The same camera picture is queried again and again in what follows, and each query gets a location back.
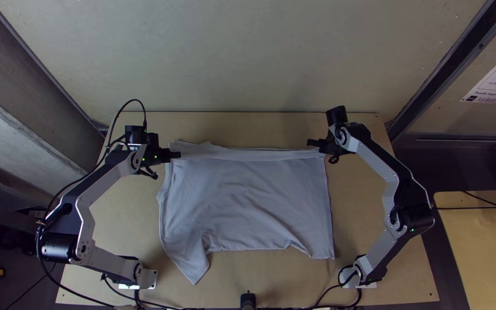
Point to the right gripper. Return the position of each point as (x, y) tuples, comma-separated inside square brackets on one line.
[(329, 144)]

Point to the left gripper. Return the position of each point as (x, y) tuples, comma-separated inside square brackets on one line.
[(157, 153)]

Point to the light grey t-shirt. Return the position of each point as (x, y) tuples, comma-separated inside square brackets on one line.
[(243, 202)]

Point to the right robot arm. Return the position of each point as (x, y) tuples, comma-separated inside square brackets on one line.
[(396, 193)]

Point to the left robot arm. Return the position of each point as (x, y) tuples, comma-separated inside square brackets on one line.
[(80, 215)]

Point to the pale wooden side table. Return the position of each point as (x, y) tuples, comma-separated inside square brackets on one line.
[(480, 258)]

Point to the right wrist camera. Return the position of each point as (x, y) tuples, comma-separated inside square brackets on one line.
[(336, 115)]

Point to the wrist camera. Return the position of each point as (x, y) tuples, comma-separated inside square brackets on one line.
[(336, 115), (135, 134)]

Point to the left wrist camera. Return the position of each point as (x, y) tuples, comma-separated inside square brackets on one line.
[(135, 134)]

